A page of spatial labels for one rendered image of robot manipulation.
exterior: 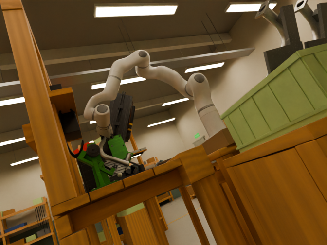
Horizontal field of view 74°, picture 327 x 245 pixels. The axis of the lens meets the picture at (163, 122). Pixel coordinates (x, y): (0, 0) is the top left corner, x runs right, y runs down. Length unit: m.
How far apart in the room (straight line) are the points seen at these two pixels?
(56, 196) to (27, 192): 9.93
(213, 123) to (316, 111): 0.79
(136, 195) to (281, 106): 0.69
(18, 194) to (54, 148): 9.98
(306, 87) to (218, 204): 0.64
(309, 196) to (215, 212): 0.48
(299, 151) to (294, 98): 0.14
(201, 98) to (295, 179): 0.85
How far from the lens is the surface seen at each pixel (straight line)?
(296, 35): 0.85
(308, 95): 0.65
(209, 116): 1.36
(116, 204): 1.02
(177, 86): 1.48
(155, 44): 6.49
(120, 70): 1.47
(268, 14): 0.84
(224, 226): 1.08
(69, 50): 5.87
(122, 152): 1.62
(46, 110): 1.06
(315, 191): 0.67
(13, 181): 11.08
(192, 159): 1.04
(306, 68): 0.64
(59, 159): 0.98
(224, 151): 1.19
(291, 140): 0.63
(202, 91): 1.39
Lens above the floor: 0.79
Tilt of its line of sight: 15 degrees up
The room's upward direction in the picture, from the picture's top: 23 degrees counter-clockwise
